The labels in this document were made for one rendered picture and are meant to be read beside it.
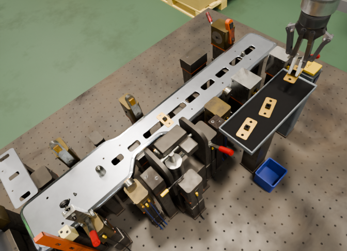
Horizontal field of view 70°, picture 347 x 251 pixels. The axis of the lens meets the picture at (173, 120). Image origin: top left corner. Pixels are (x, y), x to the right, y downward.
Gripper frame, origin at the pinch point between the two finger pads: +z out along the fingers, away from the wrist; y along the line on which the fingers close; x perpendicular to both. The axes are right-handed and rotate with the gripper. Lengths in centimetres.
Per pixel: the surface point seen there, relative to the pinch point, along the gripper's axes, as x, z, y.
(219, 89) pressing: 3.2, 25.7, 27.7
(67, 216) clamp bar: 80, 4, 29
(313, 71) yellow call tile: -10.7, 9.8, -4.3
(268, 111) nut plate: 14.8, 9.5, 0.8
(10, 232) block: 100, 26, 56
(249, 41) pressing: -33, 26, 32
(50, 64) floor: -1, 125, 265
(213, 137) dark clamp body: 29.9, 17.8, 13.8
